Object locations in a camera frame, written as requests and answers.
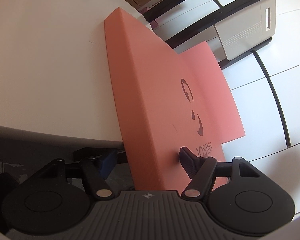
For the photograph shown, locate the pink shoe box lid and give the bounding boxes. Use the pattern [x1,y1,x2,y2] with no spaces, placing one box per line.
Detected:
[104,8,245,192]

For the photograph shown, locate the right white black chair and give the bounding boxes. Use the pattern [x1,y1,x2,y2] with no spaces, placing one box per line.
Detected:
[166,0,276,70]

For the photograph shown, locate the white black chair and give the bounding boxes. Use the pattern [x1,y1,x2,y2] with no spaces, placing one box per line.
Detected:
[150,0,222,53]
[166,0,276,70]

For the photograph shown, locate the left white black chair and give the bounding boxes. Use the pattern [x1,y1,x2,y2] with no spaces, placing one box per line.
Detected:
[150,0,222,53]

